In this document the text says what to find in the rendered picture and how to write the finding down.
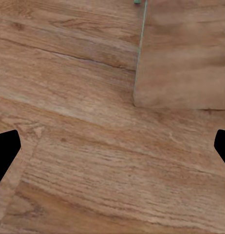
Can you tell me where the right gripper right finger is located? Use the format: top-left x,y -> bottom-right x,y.
214,129 -> 225,162

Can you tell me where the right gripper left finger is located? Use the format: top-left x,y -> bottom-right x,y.
0,130 -> 21,181

